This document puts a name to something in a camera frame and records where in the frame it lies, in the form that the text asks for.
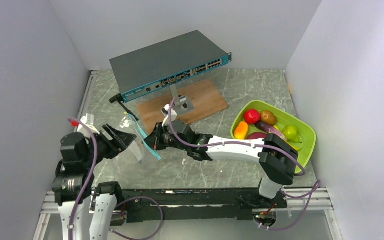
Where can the purple sweet potato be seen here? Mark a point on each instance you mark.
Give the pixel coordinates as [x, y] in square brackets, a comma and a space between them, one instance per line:
[256, 135]

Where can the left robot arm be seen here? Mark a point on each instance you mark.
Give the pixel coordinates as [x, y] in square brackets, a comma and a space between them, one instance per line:
[86, 212]

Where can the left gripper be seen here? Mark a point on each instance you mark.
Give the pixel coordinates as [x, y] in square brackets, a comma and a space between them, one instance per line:
[124, 138]

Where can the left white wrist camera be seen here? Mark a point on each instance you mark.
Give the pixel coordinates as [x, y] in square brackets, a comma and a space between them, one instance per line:
[88, 120]

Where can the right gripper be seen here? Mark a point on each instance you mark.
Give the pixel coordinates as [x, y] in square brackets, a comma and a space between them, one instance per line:
[155, 138]

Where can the clear zip top bag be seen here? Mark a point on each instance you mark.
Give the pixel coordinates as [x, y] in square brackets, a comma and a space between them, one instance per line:
[140, 150]

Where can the wooden board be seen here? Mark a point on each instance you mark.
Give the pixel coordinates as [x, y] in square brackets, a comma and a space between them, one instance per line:
[205, 97]

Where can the purple eggplant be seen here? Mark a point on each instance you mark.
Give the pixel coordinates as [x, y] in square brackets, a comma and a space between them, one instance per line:
[263, 126]

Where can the grey metal stand bracket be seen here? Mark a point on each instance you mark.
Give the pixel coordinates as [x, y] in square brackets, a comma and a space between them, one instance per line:
[182, 103]

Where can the brown kiwi fruit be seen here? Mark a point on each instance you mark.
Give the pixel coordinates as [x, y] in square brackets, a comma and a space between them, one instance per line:
[268, 117]

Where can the grey teal network switch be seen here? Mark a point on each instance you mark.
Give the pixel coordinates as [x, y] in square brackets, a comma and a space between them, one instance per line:
[164, 64]

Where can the green pear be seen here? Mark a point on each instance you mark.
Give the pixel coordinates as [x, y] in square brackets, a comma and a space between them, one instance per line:
[291, 134]

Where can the yellow banana right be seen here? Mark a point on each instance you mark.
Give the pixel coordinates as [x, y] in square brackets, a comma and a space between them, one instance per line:
[293, 146]

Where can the green plastic tray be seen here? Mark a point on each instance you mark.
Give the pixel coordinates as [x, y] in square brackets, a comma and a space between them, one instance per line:
[306, 133]

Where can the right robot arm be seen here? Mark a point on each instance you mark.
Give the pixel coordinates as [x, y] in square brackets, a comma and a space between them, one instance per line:
[277, 159]

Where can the orange yellow mango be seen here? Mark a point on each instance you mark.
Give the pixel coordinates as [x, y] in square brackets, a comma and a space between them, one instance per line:
[241, 131]

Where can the red apple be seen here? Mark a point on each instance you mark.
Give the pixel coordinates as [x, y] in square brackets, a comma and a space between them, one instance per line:
[251, 116]

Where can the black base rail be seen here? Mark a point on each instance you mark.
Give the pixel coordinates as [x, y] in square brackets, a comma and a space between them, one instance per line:
[196, 204]

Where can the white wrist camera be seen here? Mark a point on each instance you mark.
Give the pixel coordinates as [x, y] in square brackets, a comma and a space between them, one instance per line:
[88, 120]
[170, 115]

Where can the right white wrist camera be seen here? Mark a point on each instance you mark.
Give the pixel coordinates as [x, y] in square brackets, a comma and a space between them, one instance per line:
[170, 115]

